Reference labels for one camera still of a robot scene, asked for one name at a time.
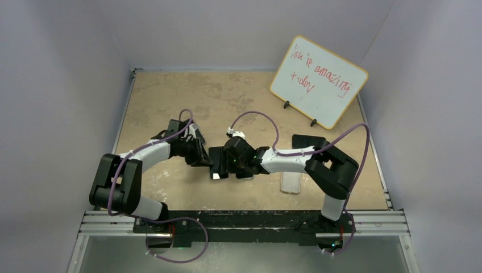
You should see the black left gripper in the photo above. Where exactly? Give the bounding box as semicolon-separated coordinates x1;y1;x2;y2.
178;137;212;167

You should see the black phone with white reflection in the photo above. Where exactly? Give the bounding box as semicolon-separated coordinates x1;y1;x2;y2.
235;172;254;180

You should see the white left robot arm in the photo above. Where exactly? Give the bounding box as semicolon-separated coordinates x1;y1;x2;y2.
89;119;213;233

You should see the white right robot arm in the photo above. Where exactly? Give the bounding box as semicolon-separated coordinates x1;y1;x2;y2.
209;135;359;231

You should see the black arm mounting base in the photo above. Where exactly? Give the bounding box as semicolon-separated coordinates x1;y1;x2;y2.
133;210;356;253

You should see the frosted clear phone case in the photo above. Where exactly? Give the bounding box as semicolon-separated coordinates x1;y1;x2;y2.
280;172;301;195

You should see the yellow framed whiteboard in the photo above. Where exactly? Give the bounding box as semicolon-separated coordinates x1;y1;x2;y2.
269;35;369;129

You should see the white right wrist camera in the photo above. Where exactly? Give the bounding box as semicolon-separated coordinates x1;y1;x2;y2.
226;127;246;139

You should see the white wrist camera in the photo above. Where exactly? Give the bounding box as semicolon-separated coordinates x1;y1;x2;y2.
186;123;198;139
226;127;246;139

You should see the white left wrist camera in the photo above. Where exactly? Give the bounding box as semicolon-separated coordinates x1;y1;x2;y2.
186;123;198;139

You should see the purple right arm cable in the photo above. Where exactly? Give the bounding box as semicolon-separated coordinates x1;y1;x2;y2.
230;110;371;257

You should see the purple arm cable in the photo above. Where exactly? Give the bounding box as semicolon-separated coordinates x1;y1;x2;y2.
230;110;371;257
107;109;194;218

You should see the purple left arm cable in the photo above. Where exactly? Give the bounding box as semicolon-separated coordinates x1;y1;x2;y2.
107;109;194;218

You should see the aluminium table frame rail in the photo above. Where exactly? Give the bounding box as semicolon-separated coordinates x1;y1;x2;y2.
68;68;137;273

